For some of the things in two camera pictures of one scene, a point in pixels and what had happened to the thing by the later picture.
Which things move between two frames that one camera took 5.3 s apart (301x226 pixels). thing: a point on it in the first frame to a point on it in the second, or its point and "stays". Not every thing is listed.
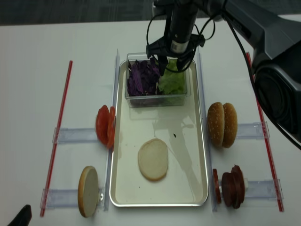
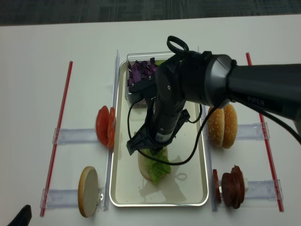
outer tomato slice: x=102 y=124 stays
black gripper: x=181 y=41 to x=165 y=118
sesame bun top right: x=231 y=125 stays
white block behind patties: x=246 y=182 stays
